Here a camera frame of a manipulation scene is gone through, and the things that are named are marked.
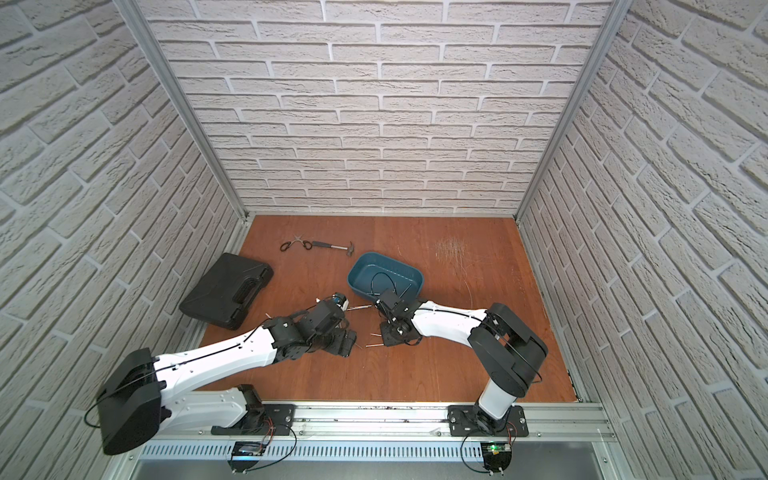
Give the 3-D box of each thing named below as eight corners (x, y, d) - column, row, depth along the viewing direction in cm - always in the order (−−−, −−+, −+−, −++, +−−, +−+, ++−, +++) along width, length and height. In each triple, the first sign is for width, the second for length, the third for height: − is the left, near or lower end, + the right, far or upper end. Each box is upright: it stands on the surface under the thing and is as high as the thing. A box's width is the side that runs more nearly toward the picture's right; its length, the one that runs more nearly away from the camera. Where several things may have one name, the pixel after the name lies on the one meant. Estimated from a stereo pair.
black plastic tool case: (188, 315, 94) (178, 307, 89) (231, 262, 107) (224, 252, 102) (238, 331, 91) (230, 323, 86) (275, 274, 104) (270, 264, 99)
